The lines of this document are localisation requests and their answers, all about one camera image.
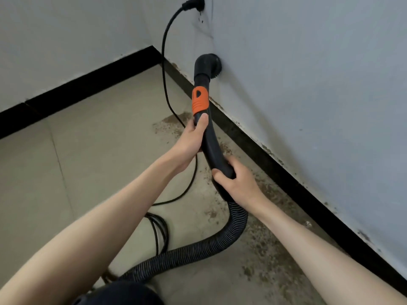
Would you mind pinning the person's right hand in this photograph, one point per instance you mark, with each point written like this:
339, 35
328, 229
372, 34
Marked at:
240, 186

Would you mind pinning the person's left hand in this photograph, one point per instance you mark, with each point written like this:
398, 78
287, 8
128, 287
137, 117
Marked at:
189, 144

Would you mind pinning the brown sawdust dirt patch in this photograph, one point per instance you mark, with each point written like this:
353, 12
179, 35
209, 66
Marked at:
254, 232

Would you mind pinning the person's left forearm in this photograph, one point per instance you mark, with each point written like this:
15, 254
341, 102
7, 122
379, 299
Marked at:
82, 251

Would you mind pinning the person's right forearm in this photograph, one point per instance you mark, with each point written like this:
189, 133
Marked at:
330, 263

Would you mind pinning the tiled floor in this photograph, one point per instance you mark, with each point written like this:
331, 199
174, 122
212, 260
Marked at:
76, 162

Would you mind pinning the person's black trousers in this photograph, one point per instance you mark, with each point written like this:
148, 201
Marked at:
117, 294

